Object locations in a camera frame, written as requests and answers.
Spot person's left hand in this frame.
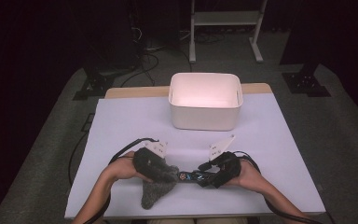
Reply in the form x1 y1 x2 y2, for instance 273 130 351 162
106 150 154 185

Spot white metal stand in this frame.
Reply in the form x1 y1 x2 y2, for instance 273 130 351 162
188 0 269 64

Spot hand-held gripper black cable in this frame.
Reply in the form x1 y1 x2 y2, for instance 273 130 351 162
232 150 324 224
83 137 160 224

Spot black stand base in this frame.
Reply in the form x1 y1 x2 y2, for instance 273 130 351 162
72 69 117 102
281 63 331 98

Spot grey sock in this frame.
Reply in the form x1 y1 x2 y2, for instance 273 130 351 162
140 164 181 210

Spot blue black sock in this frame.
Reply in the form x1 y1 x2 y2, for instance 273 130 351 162
176 170 213 185

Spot left hand-held gripper black cable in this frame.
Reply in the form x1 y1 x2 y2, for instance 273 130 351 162
83 137 160 224

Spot black curtain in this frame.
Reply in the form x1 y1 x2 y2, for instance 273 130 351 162
0 0 85 125
279 0 358 125

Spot dark equipment stand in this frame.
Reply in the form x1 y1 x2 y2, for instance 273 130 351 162
83 0 144 73

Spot thin black floor cable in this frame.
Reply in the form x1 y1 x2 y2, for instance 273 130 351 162
67 132 90 188

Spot person's right hand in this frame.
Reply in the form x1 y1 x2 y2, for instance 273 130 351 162
225 160 266 189

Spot tangled black floor cables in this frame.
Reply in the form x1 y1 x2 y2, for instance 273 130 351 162
119 50 161 89

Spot dark floor socket plate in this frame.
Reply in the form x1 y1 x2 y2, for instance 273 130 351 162
80 113 96 133

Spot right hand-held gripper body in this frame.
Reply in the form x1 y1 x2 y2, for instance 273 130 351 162
208 134 242 189

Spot white plastic bin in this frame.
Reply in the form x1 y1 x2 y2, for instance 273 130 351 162
168 72 244 132

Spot right hand-held gripper black cable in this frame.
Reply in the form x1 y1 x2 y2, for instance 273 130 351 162
232 150 324 224

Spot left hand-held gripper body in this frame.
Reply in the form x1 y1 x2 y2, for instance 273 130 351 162
131 140 172 183

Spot wooden table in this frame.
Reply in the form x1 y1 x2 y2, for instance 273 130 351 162
104 82 274 100

